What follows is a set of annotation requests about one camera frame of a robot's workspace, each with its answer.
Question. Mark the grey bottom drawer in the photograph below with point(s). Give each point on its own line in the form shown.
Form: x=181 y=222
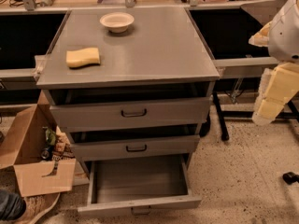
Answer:
x=138 y=186

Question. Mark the brown shoe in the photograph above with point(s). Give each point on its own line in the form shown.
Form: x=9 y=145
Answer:
x=37 y=207

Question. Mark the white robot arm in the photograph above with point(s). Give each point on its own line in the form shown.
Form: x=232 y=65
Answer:
x=284 y=34

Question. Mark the black floor object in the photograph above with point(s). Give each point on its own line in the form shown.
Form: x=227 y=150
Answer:
x=290 y=178

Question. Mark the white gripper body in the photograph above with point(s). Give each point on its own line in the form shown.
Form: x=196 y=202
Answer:
x=285 y=36

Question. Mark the grey drawer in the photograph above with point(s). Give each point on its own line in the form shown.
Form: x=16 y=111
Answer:
x=138 y=186
x=134 y=143
x=112 y=108

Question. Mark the black table stand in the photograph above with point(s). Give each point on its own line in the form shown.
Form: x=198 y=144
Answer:
x=222 y=115

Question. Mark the grey drawer cabinet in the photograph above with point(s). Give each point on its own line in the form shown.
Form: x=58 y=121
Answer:
x=160 y=47

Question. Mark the snack packets in box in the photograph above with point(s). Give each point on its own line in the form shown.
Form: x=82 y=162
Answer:
x=57 y=146

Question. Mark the yellow sponge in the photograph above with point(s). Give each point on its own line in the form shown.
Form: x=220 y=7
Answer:
x=82 y=57

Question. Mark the grey side table top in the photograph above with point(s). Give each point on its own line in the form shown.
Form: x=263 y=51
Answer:
x=263 y=11

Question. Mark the white bowl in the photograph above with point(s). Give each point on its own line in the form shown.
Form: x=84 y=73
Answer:
x=117 y=22

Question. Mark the open cardboard box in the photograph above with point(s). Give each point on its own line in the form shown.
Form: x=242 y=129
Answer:
x=22 y=148

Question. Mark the grey middle drawer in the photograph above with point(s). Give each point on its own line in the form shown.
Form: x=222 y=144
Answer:
x=134 y=143

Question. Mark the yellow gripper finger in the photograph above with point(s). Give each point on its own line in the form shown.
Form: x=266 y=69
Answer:
x=269 y=102
x=261 y=38

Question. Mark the grey top drawer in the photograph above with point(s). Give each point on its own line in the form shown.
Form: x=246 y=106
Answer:
x=112 y=108

